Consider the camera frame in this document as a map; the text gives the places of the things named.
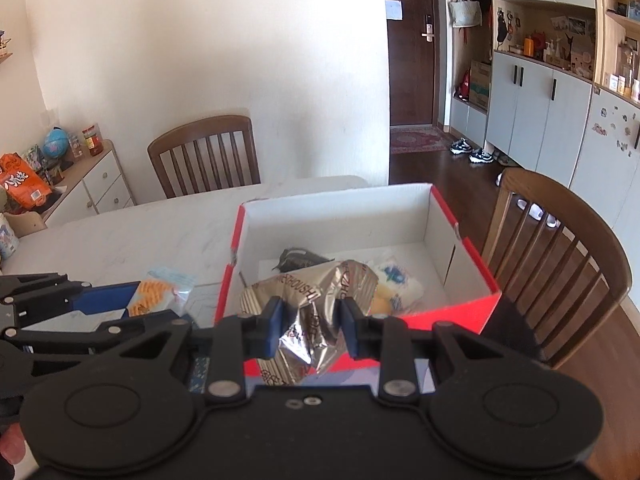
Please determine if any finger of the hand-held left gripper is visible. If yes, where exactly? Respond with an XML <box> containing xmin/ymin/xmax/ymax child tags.
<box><xmin>0</xmin><ymin>310</ymin><xmax>182</xmax><ymax>357</ymax></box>
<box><xmin>0</xmin><ymin>272</ymin><xmax>143</xmax><ymax>317</ymax></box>

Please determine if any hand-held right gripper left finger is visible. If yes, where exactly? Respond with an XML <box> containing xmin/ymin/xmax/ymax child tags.
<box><xmin>97</xmin><ymin>296</ymin><xmax>287</xmax><ymax>405</ymax></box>

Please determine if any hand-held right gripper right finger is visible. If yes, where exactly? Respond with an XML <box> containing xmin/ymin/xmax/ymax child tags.
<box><xmin>340</xmin><ymin>297</ymin><xmax>541</xmax><ymax>405</ymax></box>

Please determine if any yellow plastic toy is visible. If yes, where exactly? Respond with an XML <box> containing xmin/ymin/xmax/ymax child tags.
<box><xmin>369</xmin><ymin>284</ymin><xmax>401</xmax><ymax>317</ymax></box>

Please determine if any orange and white packet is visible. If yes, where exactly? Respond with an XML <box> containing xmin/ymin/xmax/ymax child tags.
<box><xmin>127</xmin><ymin>267</ymin><xmax>197</xmax><ymax>317</ymax></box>

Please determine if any silver foil snack bag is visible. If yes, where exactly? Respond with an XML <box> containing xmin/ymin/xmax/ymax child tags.
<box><xmin>240</xmin><ymin>260</ymin><xmax>381</xmax><ymax>376</ymax></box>

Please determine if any black snack packet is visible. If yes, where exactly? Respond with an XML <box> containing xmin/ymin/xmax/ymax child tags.
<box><xmin>272</xmin><ymin>247</ymin><xmax>336</xmax><ymax>273</ymax></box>

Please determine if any red cardboard box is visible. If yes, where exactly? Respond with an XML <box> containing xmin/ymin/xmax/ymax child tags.
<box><xmin>214</xmin><ymin>183</ymin><xmax>502</xmax><ymax>386</ymax></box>

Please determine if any white patterned desktop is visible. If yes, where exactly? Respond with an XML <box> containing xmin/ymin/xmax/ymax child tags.
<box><xmin>0</xmin><ymin>175</ymin><xmax>371</xmax><ymax>396</ymax></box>

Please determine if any person's left hand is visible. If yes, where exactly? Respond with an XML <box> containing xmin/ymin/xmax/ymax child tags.
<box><xmin>0</xmin><ymin>427</ymin><xmax>25</xmax><ymax>466</ymax></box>

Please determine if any white sideboard cabinet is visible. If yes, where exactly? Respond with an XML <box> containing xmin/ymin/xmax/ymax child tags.
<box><xmin>42</xmin><ymin>140</ymin><xmax>137</xmax><ymax>228</ymax></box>

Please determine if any orange snack bag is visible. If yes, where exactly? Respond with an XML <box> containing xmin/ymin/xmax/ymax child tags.
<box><xmin>0</xmin><ymin>152</ymin><xmax>53</xmax><ymax>211</ymax></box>

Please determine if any colourful printed box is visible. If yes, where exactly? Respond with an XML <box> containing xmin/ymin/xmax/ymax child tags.
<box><xmin>22</xmin><ymin>145</ymin><xmax>48</xmax><ymax>176</ymax></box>

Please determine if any red jar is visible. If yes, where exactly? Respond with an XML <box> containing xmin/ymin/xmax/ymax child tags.
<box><xmin>82</xmin><ymin>125</ymin><xmax>105</xmax><ymax>157</ymax></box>

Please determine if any blue globe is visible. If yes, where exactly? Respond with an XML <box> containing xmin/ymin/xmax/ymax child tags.
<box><xmin>42</xmin><ymin>126</ymin><xmax>71</xmax><ymax>171</ymax></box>

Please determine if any wooden dining chair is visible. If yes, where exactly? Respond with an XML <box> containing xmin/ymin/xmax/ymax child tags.
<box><xmin>481</xmin><ymin>167</ymin><xmax>633</xmax><ymax>370</ymax></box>
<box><xmin>147</xmin><ymin>115</ymin><xmax>262</xmax><ymax>200</ymax></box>

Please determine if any patterned red rug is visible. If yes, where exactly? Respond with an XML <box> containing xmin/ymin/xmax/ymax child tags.
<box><xmin>390</xmin><ymin>127</ymin><xmax>453</xmax><ymax>156</ymax></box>

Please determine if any dark brown door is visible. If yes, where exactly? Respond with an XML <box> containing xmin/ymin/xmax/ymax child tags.
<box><xmin>381</xmin><ymin>0</ymin><xmax>448</xmax><ymax>127</ymax></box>

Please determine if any cardboard storage box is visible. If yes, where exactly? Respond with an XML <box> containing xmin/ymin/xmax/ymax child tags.
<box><xmin>467</xmin><ymin>60</ymin><xmax>493</xmax><ymax>111</ymax></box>

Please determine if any white refrigerator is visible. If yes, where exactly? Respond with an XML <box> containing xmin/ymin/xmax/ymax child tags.
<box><xmin>570</xmin><ymin>82</ymin><xmax>640</xmax><ymax>306</ymax></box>

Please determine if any hanging grey tote bag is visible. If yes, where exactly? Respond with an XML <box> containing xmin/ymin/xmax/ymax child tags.
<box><xmin>448</xmin><ymin>0</ymin><xmax>483</xmax><ymax>28</ymax></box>

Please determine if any black hanging figure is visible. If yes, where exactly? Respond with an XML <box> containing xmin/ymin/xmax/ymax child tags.
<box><xmin>495</xmin><ymin>7</ymin><xmax>511</xmax><ymax>51</ymax></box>

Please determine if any grey wall cabinet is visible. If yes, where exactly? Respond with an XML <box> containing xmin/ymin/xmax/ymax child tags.
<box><xmin>447</xmin><ymin>0</ymin><xmax>608</xmax><ymax>188</ymax></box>

